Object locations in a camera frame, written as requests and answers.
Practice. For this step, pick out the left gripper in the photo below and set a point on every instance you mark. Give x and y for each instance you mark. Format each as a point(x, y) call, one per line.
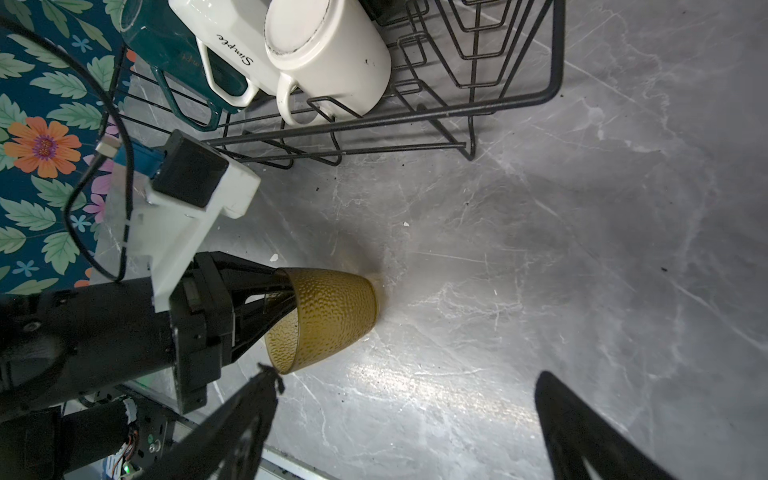
point(202, 308)

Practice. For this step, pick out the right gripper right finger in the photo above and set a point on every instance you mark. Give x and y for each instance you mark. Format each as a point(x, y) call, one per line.
point(580, 443)

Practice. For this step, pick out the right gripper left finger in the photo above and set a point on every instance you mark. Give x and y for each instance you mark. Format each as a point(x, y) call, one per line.
point(230, 442)

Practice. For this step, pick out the olive green glass cup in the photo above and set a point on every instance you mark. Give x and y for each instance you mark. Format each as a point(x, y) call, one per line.
point(331, 310)

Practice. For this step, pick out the red mug white outside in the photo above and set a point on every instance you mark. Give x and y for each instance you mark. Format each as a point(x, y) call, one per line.
point(331, 51)

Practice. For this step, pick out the cream white mug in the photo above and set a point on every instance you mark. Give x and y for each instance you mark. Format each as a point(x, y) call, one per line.
point(233, 30)

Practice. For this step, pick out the cream mug green outside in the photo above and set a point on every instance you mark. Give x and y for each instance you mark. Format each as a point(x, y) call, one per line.
point(154, 32)

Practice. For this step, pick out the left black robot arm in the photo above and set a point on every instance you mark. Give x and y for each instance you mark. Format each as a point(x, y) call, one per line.
point(61, 345)

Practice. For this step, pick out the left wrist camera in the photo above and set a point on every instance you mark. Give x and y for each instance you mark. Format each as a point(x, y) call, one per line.
point(185, 186)

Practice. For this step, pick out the black wire dish rack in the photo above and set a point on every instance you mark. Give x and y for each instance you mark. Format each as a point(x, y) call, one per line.
point(454, 62)

